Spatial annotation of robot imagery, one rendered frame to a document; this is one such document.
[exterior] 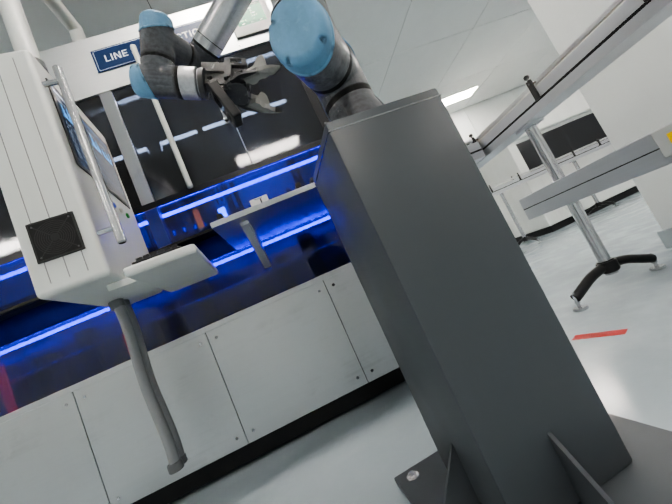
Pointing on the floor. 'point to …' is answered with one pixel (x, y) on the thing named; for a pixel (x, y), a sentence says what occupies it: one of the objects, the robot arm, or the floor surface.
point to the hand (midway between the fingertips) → (282, 93)
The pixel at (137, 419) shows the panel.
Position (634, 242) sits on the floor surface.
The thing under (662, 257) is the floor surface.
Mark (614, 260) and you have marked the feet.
